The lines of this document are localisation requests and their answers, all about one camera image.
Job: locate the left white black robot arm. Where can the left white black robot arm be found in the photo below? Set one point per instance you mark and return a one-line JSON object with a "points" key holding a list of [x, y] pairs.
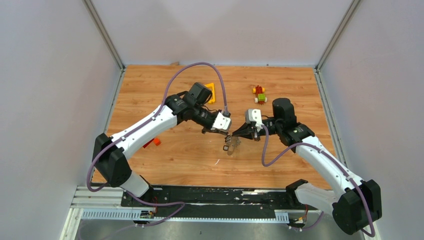
{"points": [[111, 153]]}

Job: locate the white slotted cable duct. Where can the white slotted cable duct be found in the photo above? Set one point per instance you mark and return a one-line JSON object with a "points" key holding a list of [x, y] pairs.
{"points": [[142, 215]]}

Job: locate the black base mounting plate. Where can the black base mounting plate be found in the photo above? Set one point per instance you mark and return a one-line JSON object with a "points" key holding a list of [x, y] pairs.
{"points": [[222, 202]]}

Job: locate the red flat toy block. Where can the red flat toy block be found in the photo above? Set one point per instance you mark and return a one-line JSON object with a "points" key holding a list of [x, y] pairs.
{"points": [[147, 144]]}

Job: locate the metal keyring with keys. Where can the metal keyring with keys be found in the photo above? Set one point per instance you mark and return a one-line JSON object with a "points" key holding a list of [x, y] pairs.
{"points": [[230, 140]]}

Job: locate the red green toy block figure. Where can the red green toy block figure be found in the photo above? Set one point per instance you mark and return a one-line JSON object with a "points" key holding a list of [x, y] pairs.
{"points": [[260, 97]]}

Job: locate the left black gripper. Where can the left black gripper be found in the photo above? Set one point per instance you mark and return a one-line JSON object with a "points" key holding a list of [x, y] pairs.
{"points": [[209, 130]]}

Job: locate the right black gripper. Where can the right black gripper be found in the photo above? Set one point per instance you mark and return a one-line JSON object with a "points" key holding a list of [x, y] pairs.
{"points": [[247, 131]]}

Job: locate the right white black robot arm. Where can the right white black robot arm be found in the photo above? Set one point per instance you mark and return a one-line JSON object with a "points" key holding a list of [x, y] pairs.
{"points": [[354, 203]]}

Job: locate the yellow triangular plastic piece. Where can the yellow triangular plastic piece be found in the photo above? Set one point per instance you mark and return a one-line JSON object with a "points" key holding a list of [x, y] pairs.
{"points": [[212, 97]]}

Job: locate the grey metal carabiner plate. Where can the grey metal carabiner plate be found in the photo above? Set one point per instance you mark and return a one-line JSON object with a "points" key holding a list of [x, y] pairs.
{"points": [[231, 148]]}

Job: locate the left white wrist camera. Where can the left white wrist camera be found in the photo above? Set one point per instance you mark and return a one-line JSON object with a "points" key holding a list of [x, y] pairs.
{"points": [[221, 123]]}

